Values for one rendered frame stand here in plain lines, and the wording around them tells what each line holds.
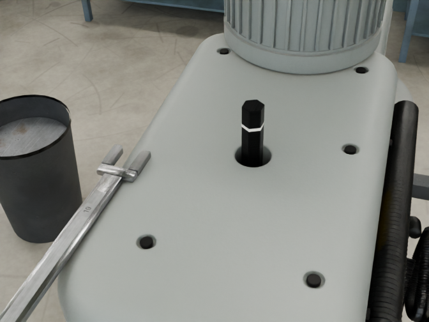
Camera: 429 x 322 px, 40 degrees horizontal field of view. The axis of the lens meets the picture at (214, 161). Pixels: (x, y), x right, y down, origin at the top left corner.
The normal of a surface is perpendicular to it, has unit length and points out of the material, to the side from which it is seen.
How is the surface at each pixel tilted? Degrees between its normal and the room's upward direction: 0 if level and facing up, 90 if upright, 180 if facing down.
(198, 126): 0
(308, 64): 90
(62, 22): 0
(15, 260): 0
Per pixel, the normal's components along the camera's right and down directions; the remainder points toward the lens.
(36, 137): -0.03, -0.75
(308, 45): -0.06, 0.66
